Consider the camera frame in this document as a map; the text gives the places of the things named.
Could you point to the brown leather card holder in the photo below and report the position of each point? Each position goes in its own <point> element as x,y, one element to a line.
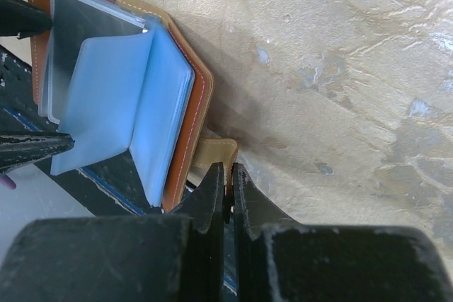
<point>146,93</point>

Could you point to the black VIP card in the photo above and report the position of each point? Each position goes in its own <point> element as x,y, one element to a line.
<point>73,22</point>

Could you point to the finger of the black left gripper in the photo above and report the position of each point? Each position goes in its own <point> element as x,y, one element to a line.
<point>23,148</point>
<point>21,20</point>

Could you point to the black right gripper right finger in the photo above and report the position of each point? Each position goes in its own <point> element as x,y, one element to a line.
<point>280,259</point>

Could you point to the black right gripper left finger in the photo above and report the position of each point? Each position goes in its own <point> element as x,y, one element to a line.
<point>176,256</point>

